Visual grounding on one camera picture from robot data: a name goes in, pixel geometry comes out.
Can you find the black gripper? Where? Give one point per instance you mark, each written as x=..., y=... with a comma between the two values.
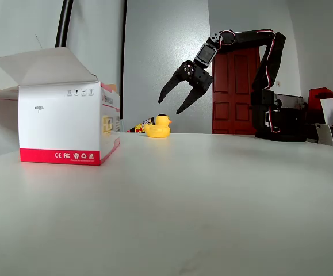
x=201, y=78

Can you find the yellow rubber duck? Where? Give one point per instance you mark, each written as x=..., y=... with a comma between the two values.
x=157, y=129

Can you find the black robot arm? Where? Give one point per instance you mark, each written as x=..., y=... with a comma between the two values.
x=271, y=63

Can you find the white and red cardboard box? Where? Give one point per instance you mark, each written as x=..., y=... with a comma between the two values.
x=59, y=123

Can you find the red wooden door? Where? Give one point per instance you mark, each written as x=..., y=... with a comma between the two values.
x=232, y=109

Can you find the yellow red black package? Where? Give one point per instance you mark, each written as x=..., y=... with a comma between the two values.
x=139, y=126

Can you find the thin black vertical strip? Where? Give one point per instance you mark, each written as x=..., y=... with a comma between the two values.
x=123, y=57

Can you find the grey metal rack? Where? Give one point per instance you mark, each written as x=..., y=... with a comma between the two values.
x=291, y=100

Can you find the thick black pole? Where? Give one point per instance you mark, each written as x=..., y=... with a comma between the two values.
x=64, y=23

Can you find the red 3D printer housing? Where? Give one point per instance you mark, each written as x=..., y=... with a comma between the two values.
x=323, y=93

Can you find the white chair back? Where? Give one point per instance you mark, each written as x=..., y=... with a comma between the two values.
x=324, y=134

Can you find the white board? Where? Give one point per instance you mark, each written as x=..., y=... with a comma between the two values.
x=329, y=110

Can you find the white wall socket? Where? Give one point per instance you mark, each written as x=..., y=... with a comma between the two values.
x=278, y=83

